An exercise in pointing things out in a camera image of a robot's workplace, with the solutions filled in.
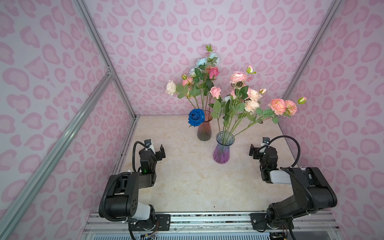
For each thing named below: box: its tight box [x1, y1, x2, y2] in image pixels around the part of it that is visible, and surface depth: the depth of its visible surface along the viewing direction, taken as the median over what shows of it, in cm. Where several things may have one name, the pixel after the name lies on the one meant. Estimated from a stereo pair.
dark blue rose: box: [188, 108, 205, 127], surface depth 63 cm
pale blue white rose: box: [189, 67, 196, 76], surface depth 86 cm
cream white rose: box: [165, 79, 177, 96], surface depth 80 cm
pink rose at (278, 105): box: [267, 98, 287, 116], surface depth 63 cm
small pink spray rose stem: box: [226, 65, 257, 141], surface depth 65 cm
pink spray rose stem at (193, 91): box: [181, 74, 201, 110], surface depth 85 cm
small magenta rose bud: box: [206, 66, 220, 112], surface depth 84 cm
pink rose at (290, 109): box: [234, 96, 307, 138], surface depth 67 cm
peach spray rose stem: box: [232, 88, 267, 136], surface depth 71 cm
